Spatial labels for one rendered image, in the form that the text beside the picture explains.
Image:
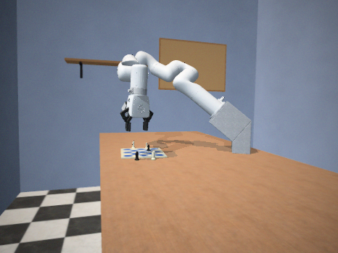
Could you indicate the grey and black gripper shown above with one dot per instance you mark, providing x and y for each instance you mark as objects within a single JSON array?
[{"x": 138, "y": 107}]

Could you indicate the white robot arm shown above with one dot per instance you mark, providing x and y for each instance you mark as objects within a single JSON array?
[{"x": 182, "y": 75}]

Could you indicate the blue and cream chessboard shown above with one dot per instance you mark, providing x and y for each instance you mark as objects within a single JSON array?
[{"x": 143, "y": 153}]

